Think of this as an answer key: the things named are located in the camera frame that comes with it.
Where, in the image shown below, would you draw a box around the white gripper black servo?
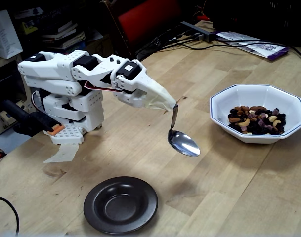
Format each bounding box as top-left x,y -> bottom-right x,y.
110,59 -> 177,111

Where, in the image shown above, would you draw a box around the black clamp orange pad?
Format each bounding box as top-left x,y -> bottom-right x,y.
1,99 -> 66,136

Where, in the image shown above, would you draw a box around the trail mix nuts and raisins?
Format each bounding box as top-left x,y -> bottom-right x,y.
227,105 -> 287,135

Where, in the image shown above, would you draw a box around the red orange wires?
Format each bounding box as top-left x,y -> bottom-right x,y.
192,0 -> 212,22

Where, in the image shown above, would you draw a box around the metal spoon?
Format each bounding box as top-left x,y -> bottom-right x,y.
167,103 -> 201,158

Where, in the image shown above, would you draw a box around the thin black cable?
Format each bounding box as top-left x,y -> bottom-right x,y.
0,196 -> 20,235

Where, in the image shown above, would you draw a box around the brown cardboard box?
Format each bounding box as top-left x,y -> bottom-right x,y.
87,34 -> 115,56

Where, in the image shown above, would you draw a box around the red padded chair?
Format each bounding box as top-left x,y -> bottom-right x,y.
100,0 -> 188,62

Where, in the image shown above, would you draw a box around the purple white plastic bag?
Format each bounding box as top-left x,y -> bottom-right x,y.
215,31 -> 290,61

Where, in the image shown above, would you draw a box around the white octagonal bowl blue rim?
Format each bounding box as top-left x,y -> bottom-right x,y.
209,84 -> 301,144

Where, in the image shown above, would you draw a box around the white paper bag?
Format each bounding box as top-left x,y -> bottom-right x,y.
0,9 -> 24,60

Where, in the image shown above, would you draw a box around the grey usb hub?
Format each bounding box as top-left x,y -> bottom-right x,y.
180,21 -> 216,43

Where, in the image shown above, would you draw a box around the yellow black box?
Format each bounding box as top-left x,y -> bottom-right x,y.
21,21 -> 39,35

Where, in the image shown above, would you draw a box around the masking tape piece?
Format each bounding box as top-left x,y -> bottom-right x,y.
43,143 -> 80,164

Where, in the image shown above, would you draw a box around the dark brown plate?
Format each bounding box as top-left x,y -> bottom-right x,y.
83,176 -> 159,235

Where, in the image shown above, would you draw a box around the stack of books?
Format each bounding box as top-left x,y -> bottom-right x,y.
40,21 -> 86,50

